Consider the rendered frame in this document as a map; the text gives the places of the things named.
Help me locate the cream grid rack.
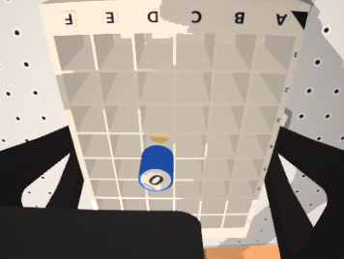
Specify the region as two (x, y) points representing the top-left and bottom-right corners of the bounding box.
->
(39, 0), (310, 239)

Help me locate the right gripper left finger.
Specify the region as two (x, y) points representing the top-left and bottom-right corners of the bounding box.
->
(0, 126), (84, 209)

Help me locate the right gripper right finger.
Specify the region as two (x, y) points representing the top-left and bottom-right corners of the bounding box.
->
(264, 126), (344, 259)

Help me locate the grey perforated base plate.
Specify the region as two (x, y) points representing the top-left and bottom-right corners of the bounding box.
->
(0, 0), (344, 247)

